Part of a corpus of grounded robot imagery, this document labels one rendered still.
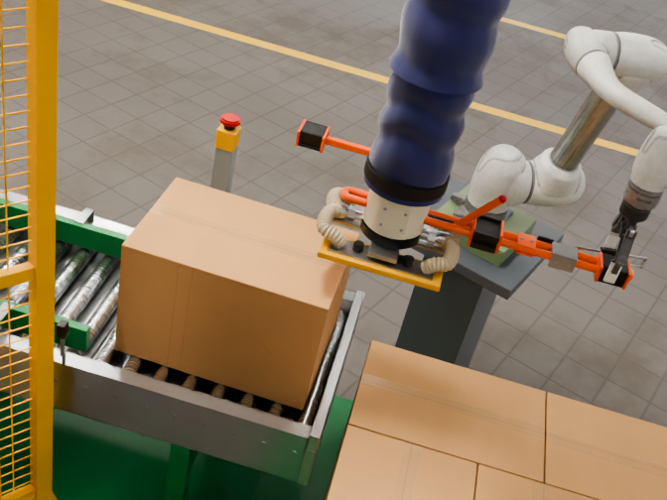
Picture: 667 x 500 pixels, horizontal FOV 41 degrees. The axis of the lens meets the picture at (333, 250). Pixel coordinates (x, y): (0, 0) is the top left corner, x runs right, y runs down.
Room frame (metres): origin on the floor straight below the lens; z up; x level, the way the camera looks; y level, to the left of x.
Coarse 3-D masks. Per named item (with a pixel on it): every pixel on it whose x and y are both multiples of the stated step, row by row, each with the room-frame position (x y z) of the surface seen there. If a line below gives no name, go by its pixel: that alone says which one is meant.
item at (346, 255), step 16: (352, 240) 2.01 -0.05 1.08; (320, 256) 1.92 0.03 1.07; (336, 256) 1.92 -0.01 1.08; (352, 256) 1.93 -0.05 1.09; (368, 256) 1.94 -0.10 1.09; (400, 256) 1.98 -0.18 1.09; (384, 272) 1.90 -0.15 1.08; (400, 272) 1.92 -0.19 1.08; (416, 272) 1.93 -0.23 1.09; (432, 288) 1.89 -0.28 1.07
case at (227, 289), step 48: (192, 192) 2.24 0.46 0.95; (144, 240) 1.96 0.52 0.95; (192, 240) 2.01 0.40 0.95; (240, 240) 2.06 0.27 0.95; (288, 240) 2.12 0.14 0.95; (144, 288) 1.91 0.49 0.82; (192, 288) 1.89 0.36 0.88; (240, 288) 1.88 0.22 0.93; (288, 288) 1.90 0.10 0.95; (336, 288) 1.95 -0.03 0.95; (144, 336) 1.90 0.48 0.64; (192, 336) 1.89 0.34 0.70; (240, 336) 1.88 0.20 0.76; (288, 336) 1.86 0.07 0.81; (240, 384) 1.87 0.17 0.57; (288, 384) 1.86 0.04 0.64
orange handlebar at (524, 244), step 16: (336, 144) 2.31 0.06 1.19; (352, 144) 2.32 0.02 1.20; (352, 192) 2.07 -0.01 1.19; (432, 224) 2.01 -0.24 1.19; (448, 224) 2.01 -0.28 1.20; (512, 240) 2.04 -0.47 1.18; (528, 240) 2.02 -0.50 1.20; (528, 256) 1.99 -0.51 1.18; (544, 256) 1.99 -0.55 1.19; (592, 256) 2.03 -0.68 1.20
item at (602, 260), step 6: (600, 252) 2.04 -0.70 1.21; (600, 258) 2.01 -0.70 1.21; (606, 258) 2.02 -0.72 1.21; (612, 258) 2.02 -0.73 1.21; (600, 264) 1.98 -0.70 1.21; (606, 264) 1.99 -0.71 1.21; (600, 270) 1.97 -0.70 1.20; (606, 270) 1.98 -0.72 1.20; (624, 270) 1.98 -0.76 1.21; (630, 270) 1.99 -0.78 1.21; (594, 276) 1.99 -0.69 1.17; (600, 276) 1.98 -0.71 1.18; (618, 276) 1.97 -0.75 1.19; (624, 276) 1.97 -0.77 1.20; (630, 276) 1.96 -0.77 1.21; (606, 282) 1.97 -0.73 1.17; (618, 282) 1.97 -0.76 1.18; (624, 282) 1.97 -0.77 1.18; (624, 288) 1.96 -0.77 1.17
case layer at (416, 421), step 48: (384, 384) 2.05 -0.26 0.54; (432, 384) 2.10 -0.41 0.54; (480, 384) 2.16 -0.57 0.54; (384, 432) 1.85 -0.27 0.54; (432, 432) 1.90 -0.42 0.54; (480, 432) 1.95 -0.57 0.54; (528, 432) 2.00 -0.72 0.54; (576, 432) 2.05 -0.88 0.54; (624, 432) 2.10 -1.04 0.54; (336, 480) 1.63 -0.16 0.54; (384, 480) 1.67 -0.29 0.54; (432, 480) 1.71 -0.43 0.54; (480, 480) 1.76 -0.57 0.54; (528, 480) 1.80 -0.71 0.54; (576, 480) 1.85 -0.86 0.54; (624, 480) 1.89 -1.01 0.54
